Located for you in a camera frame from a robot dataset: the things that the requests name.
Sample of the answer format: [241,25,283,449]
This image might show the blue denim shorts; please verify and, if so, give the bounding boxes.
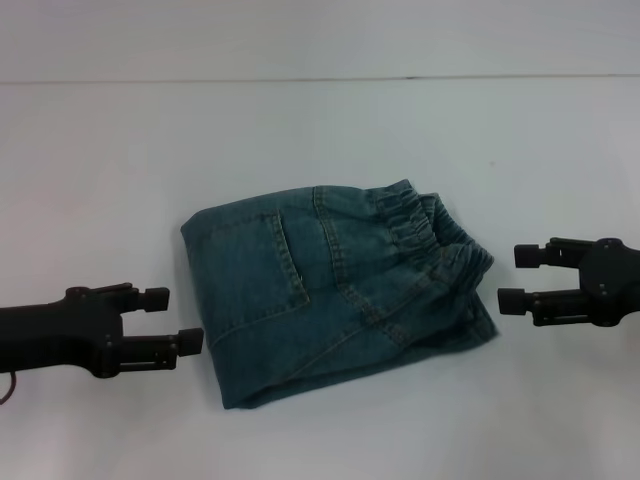
[179,179,501,411]

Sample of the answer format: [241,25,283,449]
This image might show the thin reddish brown cable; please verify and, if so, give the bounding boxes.
[0,370,20,405]

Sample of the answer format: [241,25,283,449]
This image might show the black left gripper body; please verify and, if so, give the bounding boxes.
[0,286,126,380]

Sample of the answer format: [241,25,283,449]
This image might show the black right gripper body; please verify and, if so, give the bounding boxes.
[574,237,640,328]

